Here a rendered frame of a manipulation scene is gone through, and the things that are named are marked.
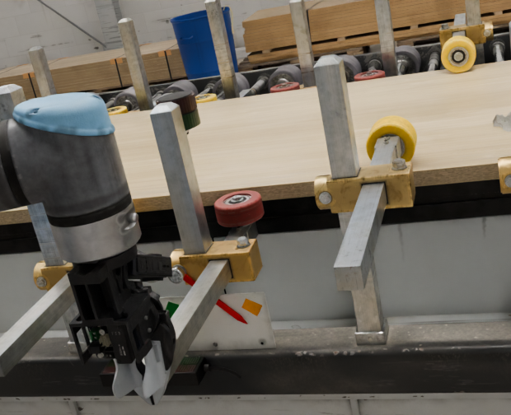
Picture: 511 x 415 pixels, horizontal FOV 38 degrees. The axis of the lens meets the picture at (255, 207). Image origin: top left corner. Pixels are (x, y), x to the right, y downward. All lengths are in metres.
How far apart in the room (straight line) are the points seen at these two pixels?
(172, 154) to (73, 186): 0.37
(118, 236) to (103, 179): 0.06
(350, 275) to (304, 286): 0.58
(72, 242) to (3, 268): 0.86
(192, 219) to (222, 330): 0.19
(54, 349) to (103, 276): 0.61
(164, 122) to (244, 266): 0.25
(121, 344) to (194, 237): 0.37
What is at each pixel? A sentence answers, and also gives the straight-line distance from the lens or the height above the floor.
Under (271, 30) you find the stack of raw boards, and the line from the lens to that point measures 7.02.
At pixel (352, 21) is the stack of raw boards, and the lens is 6.92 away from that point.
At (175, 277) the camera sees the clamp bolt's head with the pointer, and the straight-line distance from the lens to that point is 1.17.
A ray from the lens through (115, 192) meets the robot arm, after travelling 0.78.
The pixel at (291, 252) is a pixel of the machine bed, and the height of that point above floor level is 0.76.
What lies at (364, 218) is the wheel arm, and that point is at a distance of 0.93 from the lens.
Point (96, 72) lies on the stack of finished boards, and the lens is 7.66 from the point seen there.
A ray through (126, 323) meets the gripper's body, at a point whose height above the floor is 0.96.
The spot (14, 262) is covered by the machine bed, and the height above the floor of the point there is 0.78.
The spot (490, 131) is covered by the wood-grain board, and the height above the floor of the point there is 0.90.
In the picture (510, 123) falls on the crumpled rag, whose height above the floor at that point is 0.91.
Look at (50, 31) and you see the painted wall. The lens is 9.28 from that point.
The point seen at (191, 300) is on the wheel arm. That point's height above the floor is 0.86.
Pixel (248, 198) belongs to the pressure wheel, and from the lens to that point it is 1.25.
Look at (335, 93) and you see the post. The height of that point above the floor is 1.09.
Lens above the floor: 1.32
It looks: 20 degrees down
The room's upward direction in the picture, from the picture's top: 12 degrees counter-clockwise
